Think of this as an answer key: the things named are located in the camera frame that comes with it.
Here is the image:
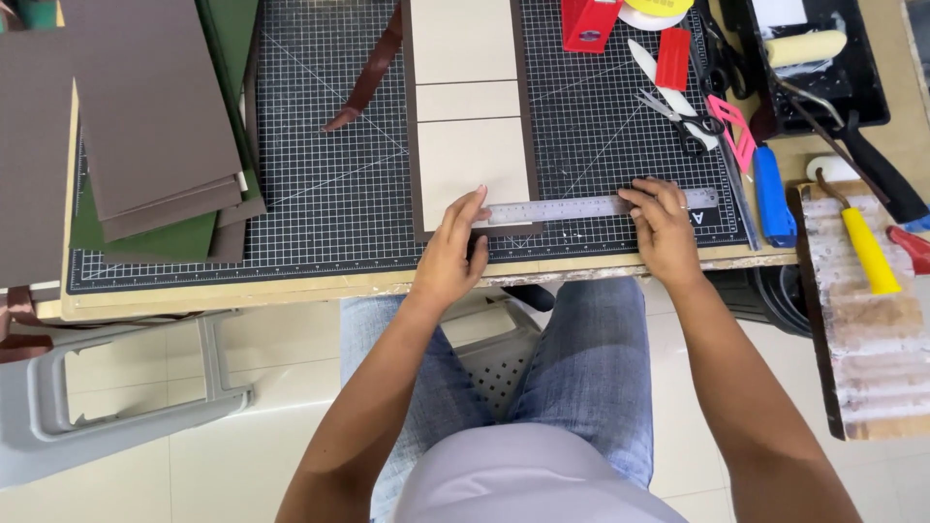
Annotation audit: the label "person's right hand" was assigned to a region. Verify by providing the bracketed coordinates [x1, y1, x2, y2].
[618, 176, 707, 290]

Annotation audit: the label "person's left hand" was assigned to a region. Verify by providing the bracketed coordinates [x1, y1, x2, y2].
[410, 185, 495, 309]

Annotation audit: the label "steel ruler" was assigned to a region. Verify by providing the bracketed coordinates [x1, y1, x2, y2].
[472, 188, 721, 228]

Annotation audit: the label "grey metal straightedge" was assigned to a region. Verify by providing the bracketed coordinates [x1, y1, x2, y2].
[715, 131, 763, 252]

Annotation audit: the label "large beige board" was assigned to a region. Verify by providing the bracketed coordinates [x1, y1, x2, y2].
[410, 0, 519, 86]
[417, 117, 532, 232]

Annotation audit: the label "black bin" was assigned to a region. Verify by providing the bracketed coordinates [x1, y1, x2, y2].
[706, 264, 814, 339]

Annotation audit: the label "blue utility knife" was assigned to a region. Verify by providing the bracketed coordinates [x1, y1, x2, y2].
[752, 144, 799, 249]

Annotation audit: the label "grey perforated plastic seat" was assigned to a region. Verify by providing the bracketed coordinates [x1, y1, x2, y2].
[442, 292, 547, 424]

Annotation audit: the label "brown cover sheet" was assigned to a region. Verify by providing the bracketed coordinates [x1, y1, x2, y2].
[400, 0, 545, 243]

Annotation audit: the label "pink plastic tool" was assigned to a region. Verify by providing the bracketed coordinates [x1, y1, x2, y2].
[706, 93, 759, 174]

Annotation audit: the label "black gridded cutting mat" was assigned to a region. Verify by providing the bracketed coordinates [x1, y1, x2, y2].
[67, 0, 754, 295]

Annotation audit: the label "person's blue jeans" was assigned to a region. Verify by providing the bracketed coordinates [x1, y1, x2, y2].
[339, 276, 655, 523]

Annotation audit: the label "narrow beige spine board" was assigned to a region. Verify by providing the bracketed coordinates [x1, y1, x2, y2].
[415, 80, 523, 123]

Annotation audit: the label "white bone folder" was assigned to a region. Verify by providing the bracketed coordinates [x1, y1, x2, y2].
[627, 38, 721, 152]

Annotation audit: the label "white small roll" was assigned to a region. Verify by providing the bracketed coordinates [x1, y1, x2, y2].
[806, 154, 863, 183]

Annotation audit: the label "large black scissors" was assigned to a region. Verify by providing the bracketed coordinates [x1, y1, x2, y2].
[689, 6, 758, 102]

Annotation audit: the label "red plastic scraper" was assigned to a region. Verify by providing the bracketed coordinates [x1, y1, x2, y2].
[654, 27, 693, 92]

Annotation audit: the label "brown paper strip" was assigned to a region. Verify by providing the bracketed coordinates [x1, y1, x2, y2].
[321, 3, 405, 134]

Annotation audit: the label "red plastic holder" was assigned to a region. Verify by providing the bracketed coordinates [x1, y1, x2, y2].
[560, 0, 625, 55]

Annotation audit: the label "white and yellow tape roll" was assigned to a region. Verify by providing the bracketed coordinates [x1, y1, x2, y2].
[623, 0, 696, 32]

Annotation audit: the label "glue-stained cardboard board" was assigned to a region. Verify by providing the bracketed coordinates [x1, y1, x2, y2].
[788, 179, 930, 443]

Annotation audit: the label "person's grey shirt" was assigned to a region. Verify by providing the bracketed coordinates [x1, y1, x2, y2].
[391, 422, 689, 523]

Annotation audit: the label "black paint tray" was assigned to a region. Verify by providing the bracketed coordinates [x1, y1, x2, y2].
[718, 0, 892, 140]

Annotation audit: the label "green sheets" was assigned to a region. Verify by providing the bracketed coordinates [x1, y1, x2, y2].
[69, 0, 261, 264]

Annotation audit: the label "stack of brown sheets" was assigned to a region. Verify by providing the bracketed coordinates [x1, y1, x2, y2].
[0, 0, 267, 290]

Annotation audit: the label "grey plastic stool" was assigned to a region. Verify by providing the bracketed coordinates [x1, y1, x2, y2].
[0, 308, 254, 490]

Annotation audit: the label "brown ribbon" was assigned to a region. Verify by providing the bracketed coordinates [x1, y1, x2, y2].
[0, 285, 55, 366]

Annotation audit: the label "small black-handled scissors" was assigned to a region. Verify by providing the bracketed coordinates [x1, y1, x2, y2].
[635, 88, 727, 157]

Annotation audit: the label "yellow-handled brush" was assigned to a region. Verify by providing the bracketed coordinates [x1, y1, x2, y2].
[814, 168, 904, 296]

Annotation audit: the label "foam paint roller black handle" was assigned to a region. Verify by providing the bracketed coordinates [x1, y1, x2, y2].
[763, 29, 930, 228]

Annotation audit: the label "red-handled tool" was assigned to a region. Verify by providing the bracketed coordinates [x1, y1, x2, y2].
[885, 224, 930, 276]

